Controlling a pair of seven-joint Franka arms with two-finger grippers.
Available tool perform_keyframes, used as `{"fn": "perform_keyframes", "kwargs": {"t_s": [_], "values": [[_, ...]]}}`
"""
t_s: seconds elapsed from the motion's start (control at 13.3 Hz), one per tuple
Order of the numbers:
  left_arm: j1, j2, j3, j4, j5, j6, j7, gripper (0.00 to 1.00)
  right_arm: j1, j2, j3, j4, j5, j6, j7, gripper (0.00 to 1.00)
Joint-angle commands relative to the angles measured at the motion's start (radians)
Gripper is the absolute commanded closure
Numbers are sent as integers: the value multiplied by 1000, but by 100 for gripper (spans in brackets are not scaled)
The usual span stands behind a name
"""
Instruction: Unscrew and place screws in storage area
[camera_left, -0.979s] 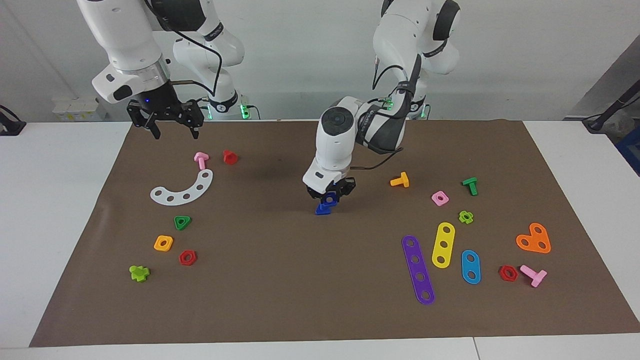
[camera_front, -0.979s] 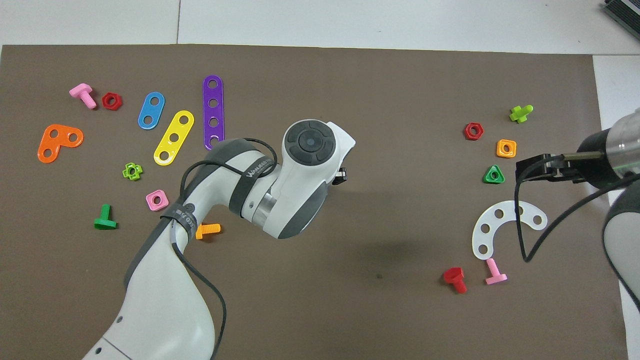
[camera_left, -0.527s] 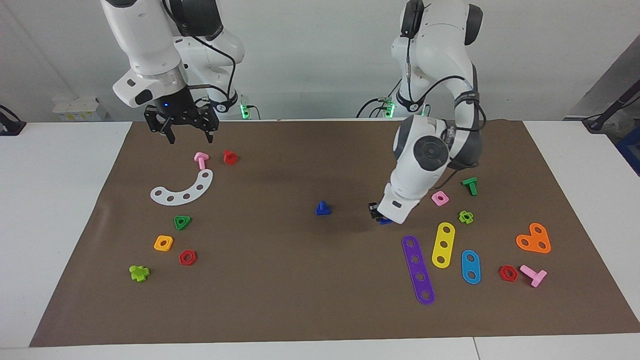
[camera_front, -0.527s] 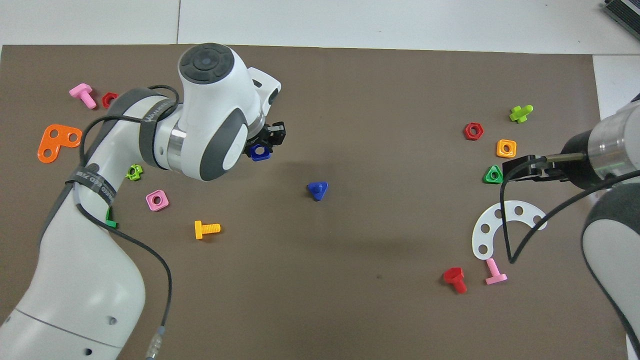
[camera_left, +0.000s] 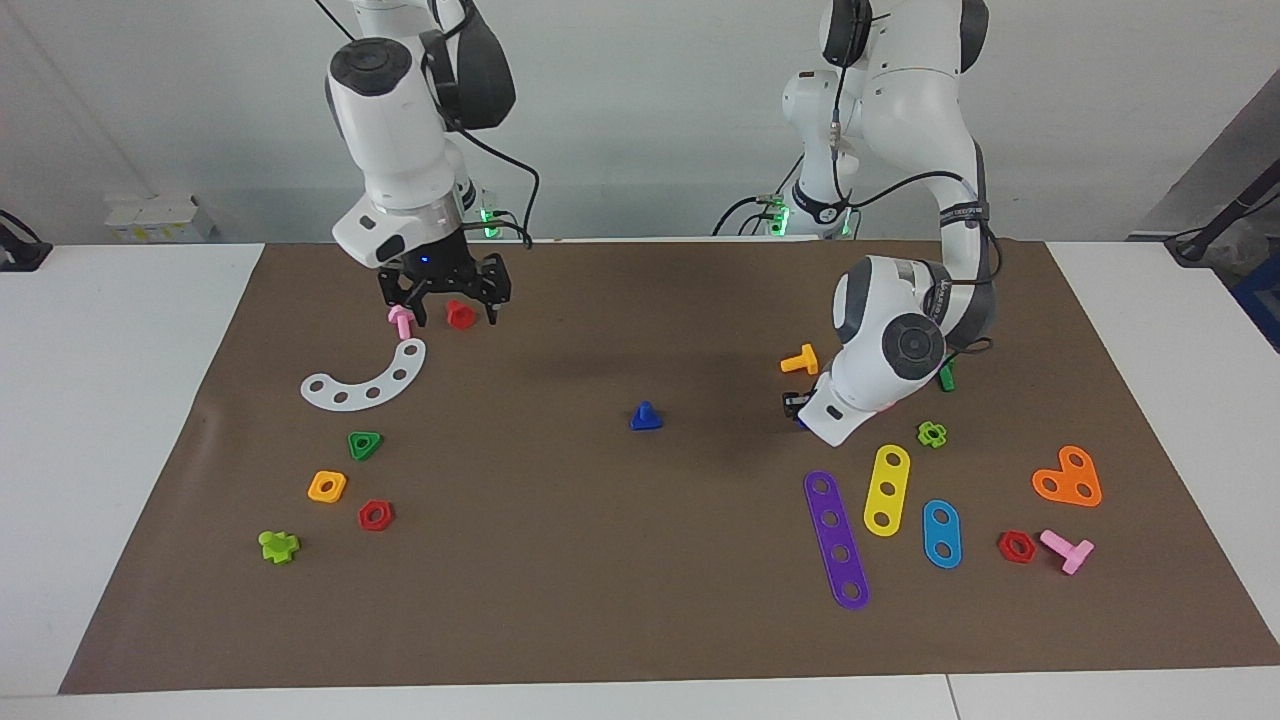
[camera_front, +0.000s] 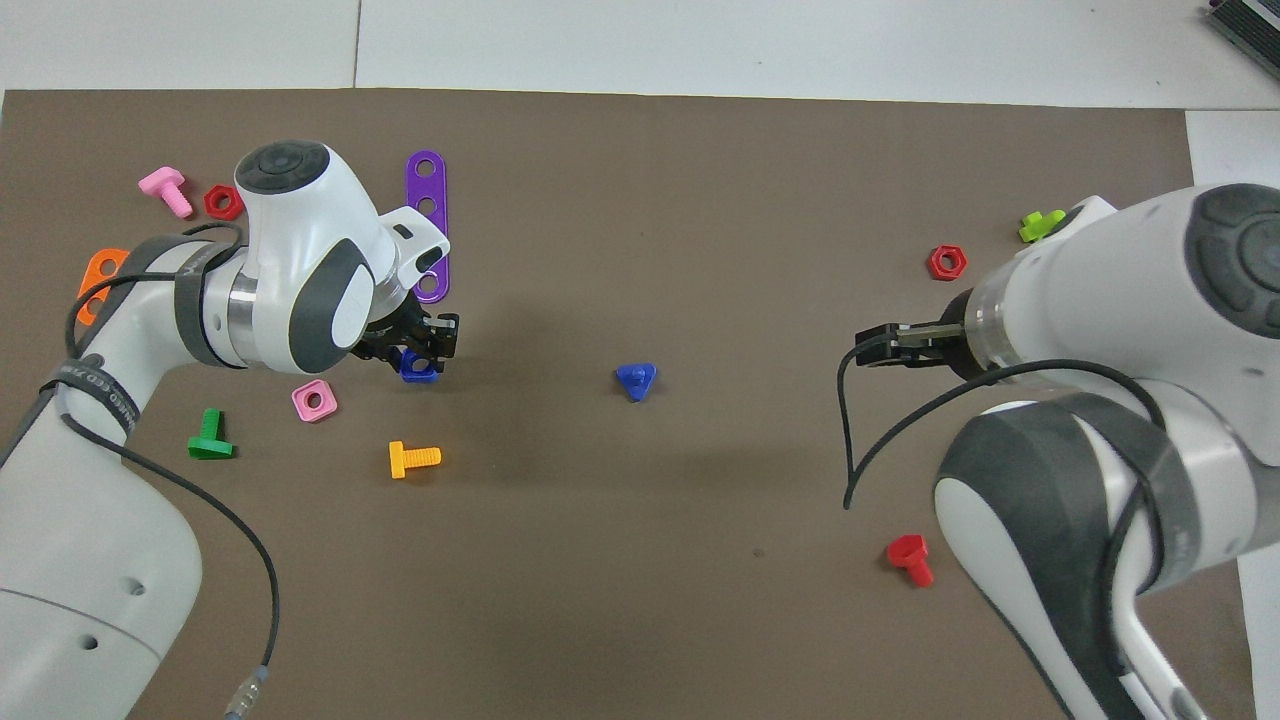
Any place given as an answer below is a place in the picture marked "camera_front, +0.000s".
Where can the purple four-hole plate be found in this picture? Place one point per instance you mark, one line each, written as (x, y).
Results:
(415, 190)

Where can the red hexagon nut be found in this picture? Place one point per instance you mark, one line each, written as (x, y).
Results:
(238, 205)
(960, 265)

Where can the pink plastic screw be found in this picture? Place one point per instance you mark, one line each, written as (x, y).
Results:
(160, 183)

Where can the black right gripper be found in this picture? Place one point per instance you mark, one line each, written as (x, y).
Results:
(962, 340)

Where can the red plastic screw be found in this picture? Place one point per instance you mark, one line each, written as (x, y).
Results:
(908, 550)

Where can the blue square nut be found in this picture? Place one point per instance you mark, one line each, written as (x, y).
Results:
(415, 375)

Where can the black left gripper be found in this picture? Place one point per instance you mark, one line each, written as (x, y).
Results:
(390, 325)

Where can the green plastic screw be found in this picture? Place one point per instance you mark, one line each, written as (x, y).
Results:
(210, 445)

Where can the grey ribbed device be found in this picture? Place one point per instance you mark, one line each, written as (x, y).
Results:
(1250, 20)

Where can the blue triangle-head screw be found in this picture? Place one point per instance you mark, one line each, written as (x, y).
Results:
(636, 378)

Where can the pink square nut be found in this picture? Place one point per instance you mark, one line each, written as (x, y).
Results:
(300, 408)

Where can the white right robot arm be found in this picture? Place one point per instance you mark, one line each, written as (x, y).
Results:
(1100, 290)

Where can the brown table mat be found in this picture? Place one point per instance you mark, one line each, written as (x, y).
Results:
(640, 560)

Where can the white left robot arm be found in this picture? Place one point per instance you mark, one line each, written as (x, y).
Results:
(90, 560)

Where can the orange heart plate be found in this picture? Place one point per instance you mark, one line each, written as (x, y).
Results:
(92, 283)

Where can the lime cross-head screw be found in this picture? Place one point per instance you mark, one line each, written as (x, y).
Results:
(1035, 228)

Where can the orange plastic screw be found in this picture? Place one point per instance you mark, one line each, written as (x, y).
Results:
(400, 460)

